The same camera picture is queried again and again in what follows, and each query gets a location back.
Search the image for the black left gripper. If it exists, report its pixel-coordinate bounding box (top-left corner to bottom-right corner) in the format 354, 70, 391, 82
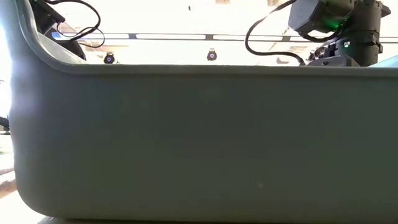
29, 0, 66, 34

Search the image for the dark grey plastic bin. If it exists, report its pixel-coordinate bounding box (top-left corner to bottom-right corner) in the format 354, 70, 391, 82
0, 0, 398, 222

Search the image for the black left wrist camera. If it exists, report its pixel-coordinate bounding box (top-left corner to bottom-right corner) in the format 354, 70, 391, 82
51, 30, 87, 61

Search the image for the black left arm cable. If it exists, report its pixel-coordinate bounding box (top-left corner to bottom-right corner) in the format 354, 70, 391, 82
46, 0, 106, 49

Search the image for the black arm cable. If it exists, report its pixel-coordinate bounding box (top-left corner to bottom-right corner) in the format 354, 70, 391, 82
244, 0, 307, 66
46, 0, 106, 49

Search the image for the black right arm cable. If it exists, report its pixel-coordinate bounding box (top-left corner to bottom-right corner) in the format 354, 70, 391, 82
244, 0, 307, 66

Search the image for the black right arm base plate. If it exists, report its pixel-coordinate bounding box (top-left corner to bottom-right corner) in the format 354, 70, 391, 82
306, 55, 361, 68

